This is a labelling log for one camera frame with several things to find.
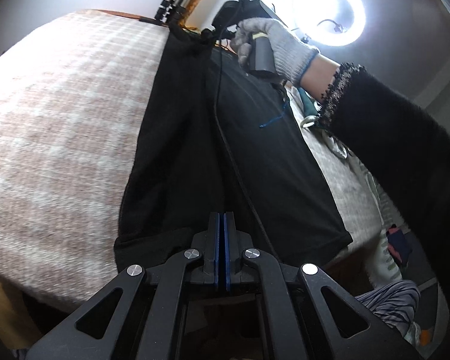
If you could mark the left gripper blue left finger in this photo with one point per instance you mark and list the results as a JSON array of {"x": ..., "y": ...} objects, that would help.
[{"x": 185, "y": 277}]

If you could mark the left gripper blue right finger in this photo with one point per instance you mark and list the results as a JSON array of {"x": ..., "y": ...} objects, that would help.
[{"x": 250, "y": 270}]

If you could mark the black t-shirt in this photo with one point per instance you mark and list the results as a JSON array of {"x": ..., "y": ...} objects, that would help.
[{"x": 215, "y": 139}]

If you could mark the right forearm black sleeve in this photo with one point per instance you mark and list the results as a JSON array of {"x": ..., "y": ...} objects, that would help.
[{"x": 405, "y": 149}]

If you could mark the right hand grey glove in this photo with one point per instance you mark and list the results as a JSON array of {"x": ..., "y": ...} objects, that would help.
[{"x": 292, "y": 57}]

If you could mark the green striped white pillow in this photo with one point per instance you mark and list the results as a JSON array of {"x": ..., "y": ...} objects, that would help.
[{"x": 380, "y": 266}]

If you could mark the grey striped cloth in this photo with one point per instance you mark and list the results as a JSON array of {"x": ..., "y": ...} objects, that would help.
[{"x": 395, "y": 304}]

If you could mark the checkered beige bed blanket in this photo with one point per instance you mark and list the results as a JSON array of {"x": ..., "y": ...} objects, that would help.
[{"x": 72, "y": 96}]

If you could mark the bright ring light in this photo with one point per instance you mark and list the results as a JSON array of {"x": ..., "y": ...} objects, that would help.
[{"x": 331, "y": 23}]

